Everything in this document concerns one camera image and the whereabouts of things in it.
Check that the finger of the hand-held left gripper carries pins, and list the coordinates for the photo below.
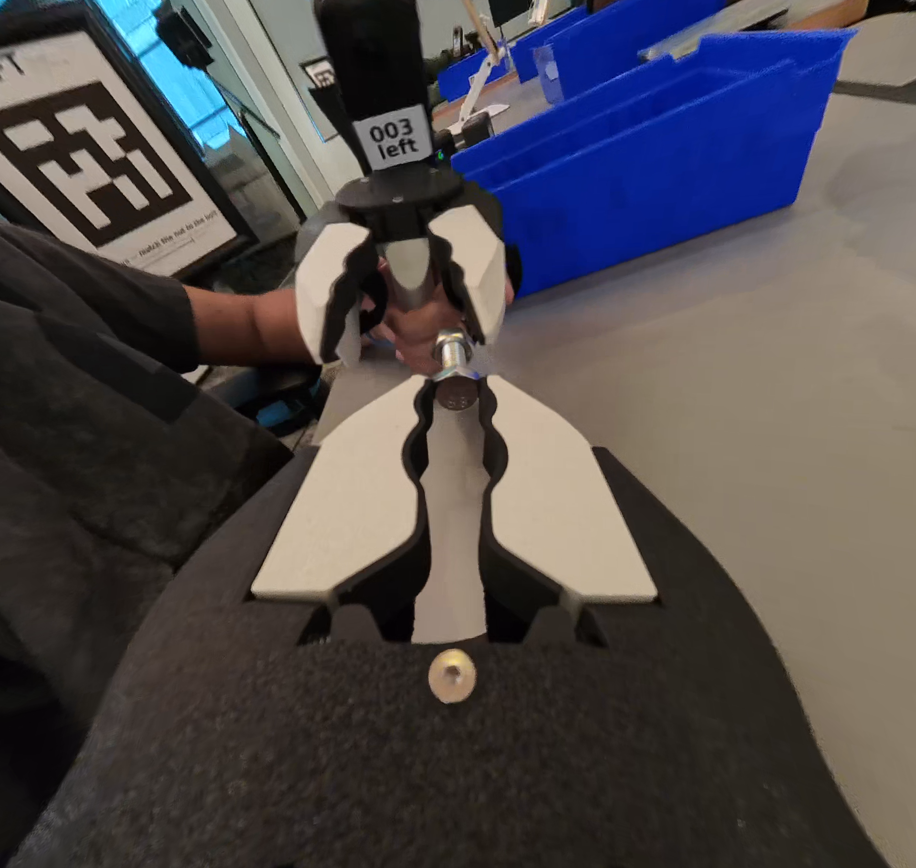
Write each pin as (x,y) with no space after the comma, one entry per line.
(318,288)
(479,267)

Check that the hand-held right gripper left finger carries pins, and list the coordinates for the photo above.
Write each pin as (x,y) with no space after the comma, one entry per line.
(343,510)

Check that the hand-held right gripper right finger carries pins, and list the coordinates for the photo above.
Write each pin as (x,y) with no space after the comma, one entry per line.
(565,517)

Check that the large silver hex nut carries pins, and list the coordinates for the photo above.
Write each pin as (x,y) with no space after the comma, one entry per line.
(452,342)

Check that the short thick silver bolt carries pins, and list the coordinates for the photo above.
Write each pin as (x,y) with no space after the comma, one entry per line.
(454,367)

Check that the blue plastic bin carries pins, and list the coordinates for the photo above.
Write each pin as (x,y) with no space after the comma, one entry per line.
(533,38)
(644,167)
(458,81)
(622,31)

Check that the person's left forearm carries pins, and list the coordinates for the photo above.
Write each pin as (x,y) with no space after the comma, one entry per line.
(243,324)

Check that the grey desk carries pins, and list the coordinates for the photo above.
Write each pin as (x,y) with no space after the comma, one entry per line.
(715,417)

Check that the person's left hand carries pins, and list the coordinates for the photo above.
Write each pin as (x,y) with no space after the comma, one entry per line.
(411,335)

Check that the small marker card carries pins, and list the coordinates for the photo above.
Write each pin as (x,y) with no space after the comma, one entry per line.
(320,72)

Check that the blue wristband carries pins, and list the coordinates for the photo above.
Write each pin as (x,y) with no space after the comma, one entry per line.
(376,338)

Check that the white document stand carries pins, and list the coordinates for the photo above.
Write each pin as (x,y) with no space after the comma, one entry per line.
(479,88)

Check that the framed marker poster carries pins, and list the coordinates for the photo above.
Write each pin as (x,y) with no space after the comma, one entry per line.
(93,160)

